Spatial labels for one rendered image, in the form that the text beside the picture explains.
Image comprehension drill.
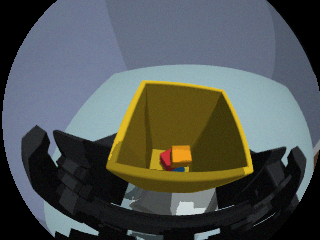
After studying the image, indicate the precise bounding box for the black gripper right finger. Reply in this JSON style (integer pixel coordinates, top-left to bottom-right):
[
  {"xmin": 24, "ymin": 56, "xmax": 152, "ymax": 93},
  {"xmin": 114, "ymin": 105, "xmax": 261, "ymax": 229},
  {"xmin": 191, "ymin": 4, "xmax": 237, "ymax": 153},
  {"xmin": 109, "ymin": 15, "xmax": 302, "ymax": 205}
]
[{"xmin": 216, "ymin": 147, "xmax": 287, "ymax": 209}]

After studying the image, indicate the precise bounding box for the small orange block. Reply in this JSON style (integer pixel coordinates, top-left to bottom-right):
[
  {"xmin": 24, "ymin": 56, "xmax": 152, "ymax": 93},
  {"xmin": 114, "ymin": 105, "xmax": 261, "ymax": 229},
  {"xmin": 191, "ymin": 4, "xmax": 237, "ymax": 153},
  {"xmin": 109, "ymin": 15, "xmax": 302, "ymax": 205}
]
[{"xmin": 169, "ymin": 145, "xmax": 192, "ymax": 168}]

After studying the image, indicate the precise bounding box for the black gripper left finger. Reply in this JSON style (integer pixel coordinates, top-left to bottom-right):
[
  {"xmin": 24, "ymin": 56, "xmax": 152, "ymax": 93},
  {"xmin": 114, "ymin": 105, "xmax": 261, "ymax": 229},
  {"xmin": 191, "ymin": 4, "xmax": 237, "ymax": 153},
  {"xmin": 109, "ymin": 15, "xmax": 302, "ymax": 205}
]
[{"xmin": 53, "ymin": 129, "xmax": 128, "ymax": 205}]

